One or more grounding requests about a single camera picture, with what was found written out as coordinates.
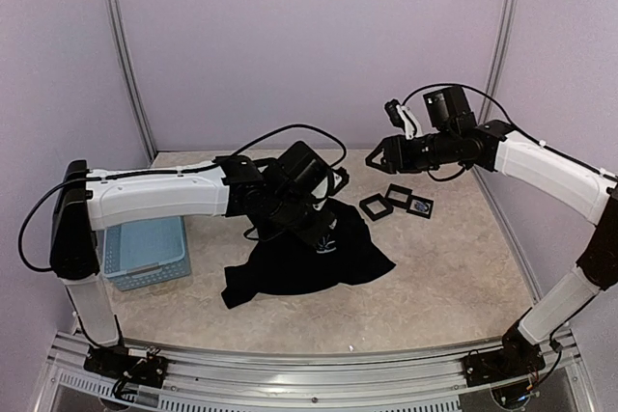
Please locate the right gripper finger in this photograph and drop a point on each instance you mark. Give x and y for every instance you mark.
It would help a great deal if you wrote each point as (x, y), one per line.
(381, 165)
(377, 154)

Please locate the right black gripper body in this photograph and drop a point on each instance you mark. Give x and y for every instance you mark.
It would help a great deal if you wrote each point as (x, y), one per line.
(406, 161)

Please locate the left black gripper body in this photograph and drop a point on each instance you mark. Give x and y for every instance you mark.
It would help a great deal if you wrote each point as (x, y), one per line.
(310, 233)

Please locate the black garment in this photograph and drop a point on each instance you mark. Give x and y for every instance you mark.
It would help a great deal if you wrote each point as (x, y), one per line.
(287, 266)

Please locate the starry night blue brooch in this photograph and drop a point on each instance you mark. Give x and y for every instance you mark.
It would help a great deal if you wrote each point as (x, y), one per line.
(421, 206)

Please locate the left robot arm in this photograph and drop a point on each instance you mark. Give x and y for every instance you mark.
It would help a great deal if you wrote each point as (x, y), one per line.
(286, 194)

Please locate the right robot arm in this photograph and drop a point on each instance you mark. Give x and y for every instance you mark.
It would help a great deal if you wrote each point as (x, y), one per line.
(501, 146)

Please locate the blue plastic basket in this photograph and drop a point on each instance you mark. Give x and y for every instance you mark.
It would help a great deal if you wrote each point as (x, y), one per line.
(145, 253)

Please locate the black square frame middle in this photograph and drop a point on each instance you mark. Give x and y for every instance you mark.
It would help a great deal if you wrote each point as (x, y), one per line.
(399, 196)

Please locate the black square frame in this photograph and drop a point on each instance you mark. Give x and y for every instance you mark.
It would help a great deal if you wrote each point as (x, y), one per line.
(399, 196)
(424, 214)
(376, 207)

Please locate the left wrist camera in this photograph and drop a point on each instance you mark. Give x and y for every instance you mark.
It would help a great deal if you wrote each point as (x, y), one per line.
(334, 181)

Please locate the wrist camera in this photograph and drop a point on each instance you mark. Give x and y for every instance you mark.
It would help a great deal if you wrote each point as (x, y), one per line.
(401, 117)
(334, 181)

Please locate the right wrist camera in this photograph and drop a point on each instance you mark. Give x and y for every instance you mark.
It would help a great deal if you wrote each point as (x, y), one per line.
(401, 117)

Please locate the black square frame near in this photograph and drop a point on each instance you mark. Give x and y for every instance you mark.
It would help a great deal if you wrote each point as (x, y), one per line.
(376, 207)

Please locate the black square frame far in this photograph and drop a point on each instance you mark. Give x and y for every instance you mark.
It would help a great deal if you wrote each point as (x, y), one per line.
(424, 214)

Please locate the right aluminium corner post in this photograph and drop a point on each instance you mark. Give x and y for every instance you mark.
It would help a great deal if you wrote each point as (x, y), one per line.
(499, 56)

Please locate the aluminium corner post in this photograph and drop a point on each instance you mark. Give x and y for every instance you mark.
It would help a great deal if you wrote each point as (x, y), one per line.
(499, 56)
(121, 46)

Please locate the aluminium front rail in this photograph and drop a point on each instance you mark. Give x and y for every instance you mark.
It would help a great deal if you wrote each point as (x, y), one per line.
(430, 379)

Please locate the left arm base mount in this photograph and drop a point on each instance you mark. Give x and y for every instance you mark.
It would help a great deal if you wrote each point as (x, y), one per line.
(124, 365)

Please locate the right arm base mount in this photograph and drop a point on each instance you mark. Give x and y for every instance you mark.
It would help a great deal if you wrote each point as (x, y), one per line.
(513, 370)

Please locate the left aluminium corner post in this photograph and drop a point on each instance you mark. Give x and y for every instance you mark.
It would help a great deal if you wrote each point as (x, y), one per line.
(121, 46)

